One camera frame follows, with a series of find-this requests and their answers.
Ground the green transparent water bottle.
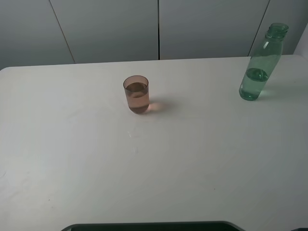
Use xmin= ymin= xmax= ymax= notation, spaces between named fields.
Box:
xmin=239 ymin=23 xmax=289 ymax=101

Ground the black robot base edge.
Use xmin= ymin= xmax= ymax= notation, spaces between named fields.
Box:
xmin=63 ymin=221 xmax=242 ymax=231

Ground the pink translucent plastic cup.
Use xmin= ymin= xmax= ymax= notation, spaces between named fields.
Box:
xmin=123 ymin=75 xmax=150 ymax=114

